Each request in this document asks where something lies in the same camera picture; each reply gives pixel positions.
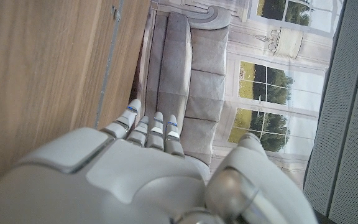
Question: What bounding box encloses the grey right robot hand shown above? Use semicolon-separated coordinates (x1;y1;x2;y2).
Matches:
0;98;319;224

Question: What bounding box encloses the grey tape outline on table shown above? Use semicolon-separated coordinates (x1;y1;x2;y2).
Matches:
94;0;126;129

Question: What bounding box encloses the printed living room backdrop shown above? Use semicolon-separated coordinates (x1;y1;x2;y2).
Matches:
135;0;345;191

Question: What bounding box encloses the grey perforated panel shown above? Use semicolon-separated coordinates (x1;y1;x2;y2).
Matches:
303;0;358;224

